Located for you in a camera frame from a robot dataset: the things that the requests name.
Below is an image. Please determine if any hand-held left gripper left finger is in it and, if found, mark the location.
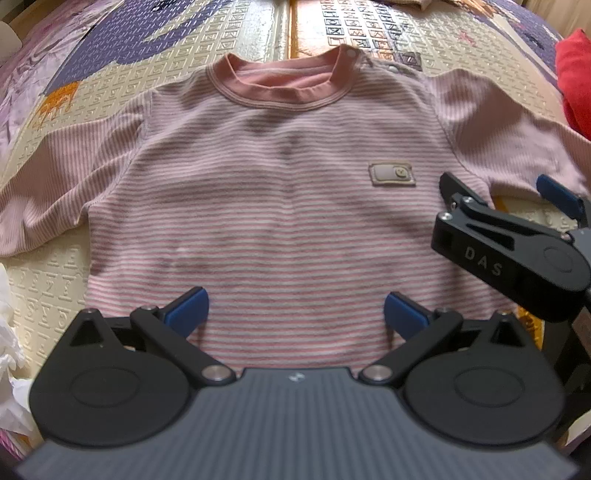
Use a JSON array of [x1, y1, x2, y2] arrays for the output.
[[69, 285, 236, 387]]

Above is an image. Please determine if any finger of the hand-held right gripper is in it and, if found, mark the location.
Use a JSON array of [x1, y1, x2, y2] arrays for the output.
[[438, 172, 571, 247], [536, 174, 588, 235]]

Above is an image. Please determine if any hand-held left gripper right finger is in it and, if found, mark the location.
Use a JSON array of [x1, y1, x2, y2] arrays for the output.
[[359, 291, 529, 385]]

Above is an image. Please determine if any pink striped top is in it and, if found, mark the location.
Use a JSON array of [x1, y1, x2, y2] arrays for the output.
[[0, 46, 587, 370]]

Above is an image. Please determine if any red cloth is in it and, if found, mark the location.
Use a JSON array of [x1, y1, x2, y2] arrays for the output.
[[555, 28, 591, 139]]

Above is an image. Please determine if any beige striped garment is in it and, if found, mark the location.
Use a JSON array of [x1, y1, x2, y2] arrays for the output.
[[392, 0, 446, 11]]

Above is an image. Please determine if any pink floral bed sheet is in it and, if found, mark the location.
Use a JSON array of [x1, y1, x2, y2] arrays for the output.
[[0, 0, 121, 153]]

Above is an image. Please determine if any white pillow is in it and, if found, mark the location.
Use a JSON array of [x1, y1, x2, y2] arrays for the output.
[[0, 21, 21, 60]]

